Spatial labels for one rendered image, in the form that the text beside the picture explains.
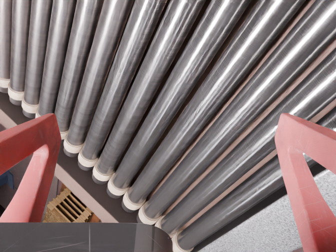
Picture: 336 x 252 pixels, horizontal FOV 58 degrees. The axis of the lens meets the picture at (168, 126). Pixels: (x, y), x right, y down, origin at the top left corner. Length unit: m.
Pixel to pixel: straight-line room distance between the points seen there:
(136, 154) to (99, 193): 0.20
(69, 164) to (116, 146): 0.19
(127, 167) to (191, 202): 0.15
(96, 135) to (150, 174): 0.15
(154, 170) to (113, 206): 0.21
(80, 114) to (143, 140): 0.16
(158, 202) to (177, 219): 0.05
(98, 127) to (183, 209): 0.24
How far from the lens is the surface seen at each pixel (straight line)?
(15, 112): 0.87
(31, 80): 0.75
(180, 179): 0.56
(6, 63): 0.82
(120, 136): 0.60
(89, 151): 0.71
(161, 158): 0.56
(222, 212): 0.57
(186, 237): 0.68
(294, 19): 0.42
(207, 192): 0.55
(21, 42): 0.73
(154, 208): 0.67
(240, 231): 0.59
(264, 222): 0.55
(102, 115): 0.61
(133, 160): 0.62
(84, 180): 0.78
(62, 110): 0.71
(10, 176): 4.28
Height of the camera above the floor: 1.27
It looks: 44 degrees down
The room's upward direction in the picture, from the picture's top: 131 degrees counter-clockwise
